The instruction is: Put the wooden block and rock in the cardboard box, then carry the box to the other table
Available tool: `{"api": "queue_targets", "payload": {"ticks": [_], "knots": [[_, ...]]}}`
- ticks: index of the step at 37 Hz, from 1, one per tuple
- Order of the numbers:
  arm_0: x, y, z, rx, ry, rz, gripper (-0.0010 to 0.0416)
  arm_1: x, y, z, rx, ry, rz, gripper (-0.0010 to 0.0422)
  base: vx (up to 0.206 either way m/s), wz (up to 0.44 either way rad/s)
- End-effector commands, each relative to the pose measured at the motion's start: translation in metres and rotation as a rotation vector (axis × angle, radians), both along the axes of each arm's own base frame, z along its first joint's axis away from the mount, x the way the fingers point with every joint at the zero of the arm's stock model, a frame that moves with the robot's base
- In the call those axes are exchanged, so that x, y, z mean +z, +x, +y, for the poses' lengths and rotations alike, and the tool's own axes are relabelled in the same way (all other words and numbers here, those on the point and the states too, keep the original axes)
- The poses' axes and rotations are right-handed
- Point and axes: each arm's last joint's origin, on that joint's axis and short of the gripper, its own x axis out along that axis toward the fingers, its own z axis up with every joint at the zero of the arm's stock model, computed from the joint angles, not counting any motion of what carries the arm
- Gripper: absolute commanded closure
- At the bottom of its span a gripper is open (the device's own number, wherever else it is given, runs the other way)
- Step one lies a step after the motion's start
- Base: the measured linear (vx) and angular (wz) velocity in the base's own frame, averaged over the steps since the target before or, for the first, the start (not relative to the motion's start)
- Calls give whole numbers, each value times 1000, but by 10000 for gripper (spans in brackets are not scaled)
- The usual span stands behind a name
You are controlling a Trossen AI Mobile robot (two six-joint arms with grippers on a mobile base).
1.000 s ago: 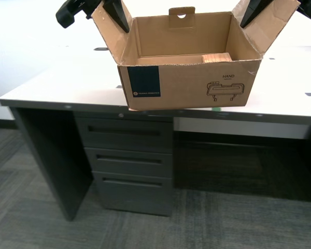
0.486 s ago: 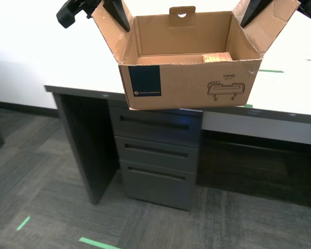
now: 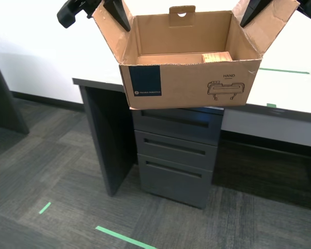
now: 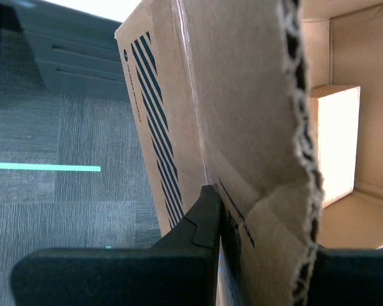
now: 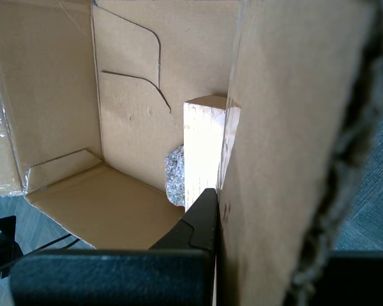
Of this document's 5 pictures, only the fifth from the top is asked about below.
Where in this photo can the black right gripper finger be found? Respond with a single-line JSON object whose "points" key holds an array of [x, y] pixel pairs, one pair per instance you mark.
{"points": [[115, 277], [360, 280]]}

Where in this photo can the speckled pinkish granite rock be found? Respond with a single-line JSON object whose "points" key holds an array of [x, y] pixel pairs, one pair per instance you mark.
{"points": [[175, 175]]}

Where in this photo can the brown cardboard box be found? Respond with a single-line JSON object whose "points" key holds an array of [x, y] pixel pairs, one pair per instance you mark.
{"points": [[131, 127]]}

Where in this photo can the light wooden block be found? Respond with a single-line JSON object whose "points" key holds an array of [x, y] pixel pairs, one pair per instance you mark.
{"points": [[201, 143]]}

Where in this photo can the black mobile base frame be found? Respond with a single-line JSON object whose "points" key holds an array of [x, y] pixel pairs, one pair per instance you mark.
{"points": [[1, 242]]}

